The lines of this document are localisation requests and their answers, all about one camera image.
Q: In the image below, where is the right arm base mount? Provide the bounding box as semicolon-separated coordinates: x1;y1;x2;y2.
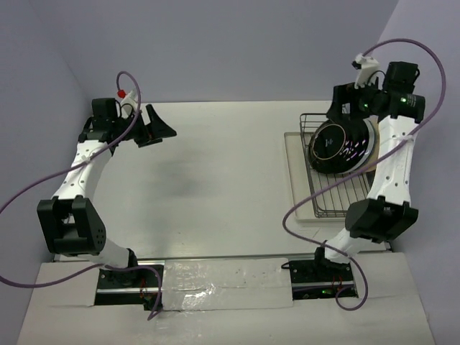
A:
281;259;358;300

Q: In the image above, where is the beige bird plate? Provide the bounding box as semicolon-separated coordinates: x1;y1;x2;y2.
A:
365;117;380;166

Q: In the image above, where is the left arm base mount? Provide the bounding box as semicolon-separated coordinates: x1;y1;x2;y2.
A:
94;268;162;311

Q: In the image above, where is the white drain tray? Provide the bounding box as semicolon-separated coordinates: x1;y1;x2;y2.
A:
284;132;374;225

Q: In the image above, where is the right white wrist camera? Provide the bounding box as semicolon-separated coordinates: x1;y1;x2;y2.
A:
352;54;380;89

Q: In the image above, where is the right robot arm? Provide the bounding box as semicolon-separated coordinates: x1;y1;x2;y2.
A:
312;62;426;281

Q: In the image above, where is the silver tape sheet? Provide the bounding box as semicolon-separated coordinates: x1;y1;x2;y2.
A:
162;258;293;312

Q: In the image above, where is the black wire dish rack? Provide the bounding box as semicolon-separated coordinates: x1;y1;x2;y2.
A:
300;113;378;219

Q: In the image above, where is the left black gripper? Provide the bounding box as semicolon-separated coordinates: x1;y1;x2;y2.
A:
111;104;175;148

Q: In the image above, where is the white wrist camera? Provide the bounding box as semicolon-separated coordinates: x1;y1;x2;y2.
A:
352;54;380;89
117;89;139;109

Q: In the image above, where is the red and teal floral plate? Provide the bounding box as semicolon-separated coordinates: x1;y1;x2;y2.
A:
356;119;374;170

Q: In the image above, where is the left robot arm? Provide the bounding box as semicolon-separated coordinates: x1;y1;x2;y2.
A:
37;96;177;287

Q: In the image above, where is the black rim plate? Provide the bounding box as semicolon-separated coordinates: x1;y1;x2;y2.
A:
307;119;365;175

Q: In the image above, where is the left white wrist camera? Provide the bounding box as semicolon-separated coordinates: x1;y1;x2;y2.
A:
117;89;139;109

